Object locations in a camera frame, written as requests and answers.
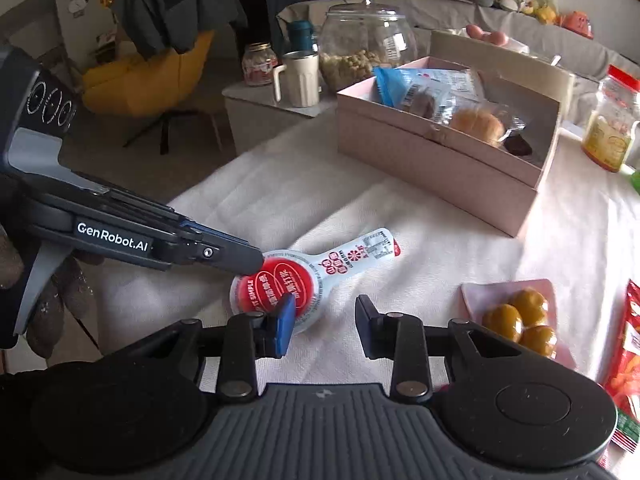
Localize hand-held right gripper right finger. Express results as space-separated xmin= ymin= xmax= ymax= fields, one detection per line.
xmin=355 ymin=295 xmax=545 ymax=398

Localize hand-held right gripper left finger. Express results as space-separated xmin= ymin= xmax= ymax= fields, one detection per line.
xmin=107 ymin=294 xmax=296 ymax=396

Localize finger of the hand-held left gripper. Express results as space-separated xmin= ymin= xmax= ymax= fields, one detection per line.
xmin=150 ymin=238 xmax=265 ymax=276
xmin=172 ymin=216 xmax=250 ymax=248

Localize red and white jelly pack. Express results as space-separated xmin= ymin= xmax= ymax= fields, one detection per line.
xmin=229 ymin=228 xmax=402 ymax=336

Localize pink cardboard box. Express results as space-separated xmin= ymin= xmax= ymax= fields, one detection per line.
xmin=336 ymin=30 xmax=576 ymax=238

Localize bun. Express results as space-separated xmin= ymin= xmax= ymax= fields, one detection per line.
xmin=432 ymin=100 xmax=531 ymax=148

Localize dark chocolate snack packet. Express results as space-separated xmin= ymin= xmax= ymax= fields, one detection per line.
xmin=502 ymin=132 xmax=536 ymax=158

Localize blue snack packet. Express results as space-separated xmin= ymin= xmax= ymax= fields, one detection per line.
xmin=374 ymin=66 xmax=486 ymax=121

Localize person's left hand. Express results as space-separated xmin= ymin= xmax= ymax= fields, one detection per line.
xmin=26 ymin=254 xmax=105 ymax=360

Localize white tablecloth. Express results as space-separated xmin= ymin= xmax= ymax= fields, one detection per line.
xmin=95 ymin=125 xmax=640 ymax=480

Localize pink plate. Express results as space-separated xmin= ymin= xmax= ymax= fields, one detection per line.
xmin=460 ymin=279 xmax=576 ymax=368

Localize white side table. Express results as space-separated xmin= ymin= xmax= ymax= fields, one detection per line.
xmin=222 ymin=82 xmax=341 ymax=156

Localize yellow round pastry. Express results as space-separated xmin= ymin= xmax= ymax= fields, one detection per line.
xmin=481 ymin=304 xmax=523 ymax=343
xmin=509 ymin=287 xmax=550 ymax=328
xmin=520 ymin=325 xmax=558 ymax=360

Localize yellow chair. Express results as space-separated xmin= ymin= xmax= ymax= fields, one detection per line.
xmin=81 ymin=30 xmax=223 ymax=156

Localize small jar with red print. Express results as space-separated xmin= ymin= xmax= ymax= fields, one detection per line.
xmin=241 ymin=42 xmax=279 ymax=87

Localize cream mug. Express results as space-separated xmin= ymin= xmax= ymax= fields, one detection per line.
xmin=271 ymin=51 xmax=321 ymax=108

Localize grey clothes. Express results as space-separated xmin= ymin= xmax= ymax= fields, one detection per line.
xmin=111 ymin=0 xmax=248 ymax=58

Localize teal thermos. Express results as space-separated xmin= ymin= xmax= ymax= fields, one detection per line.
xmin=286 ymin=20 xmax=320 ymax=56

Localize glass jar of nuts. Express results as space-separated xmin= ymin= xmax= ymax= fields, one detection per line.
xmin=319 ymin=0 xmax=418 ymax=95

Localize red snack bag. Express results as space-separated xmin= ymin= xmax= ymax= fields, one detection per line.
xmin=602 ymin=280 xmax=640 ymax=453

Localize plastic jar with red lid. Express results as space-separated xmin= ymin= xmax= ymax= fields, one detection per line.
xmin=581 ymin=64 xmax=640 ymax=173

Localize pink peach plush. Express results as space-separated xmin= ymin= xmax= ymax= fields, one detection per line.
xmin=465 ymin=24 xmax=508 ymax=48

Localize yellow plush toy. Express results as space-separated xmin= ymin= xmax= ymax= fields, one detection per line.
xmin=520 ymin=0 xmax=558 ymax=26

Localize orange pink plush toy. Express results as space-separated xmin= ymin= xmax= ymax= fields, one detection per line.
xmin=557 ymin=10 xmax=596 ymax=41

